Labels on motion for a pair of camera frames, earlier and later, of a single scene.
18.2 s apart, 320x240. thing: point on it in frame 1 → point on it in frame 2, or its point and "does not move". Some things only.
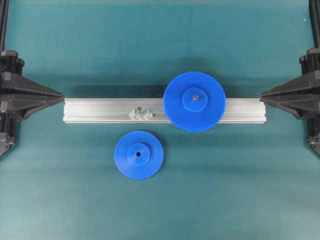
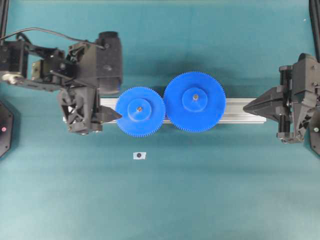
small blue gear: x=139 y=155 → x=143 y=111
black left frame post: x=4 y=6 does not move
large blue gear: x=194 y=101 does not move
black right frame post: x=315 y=14 does not move
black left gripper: x=20 y=97 → x=80 y=97
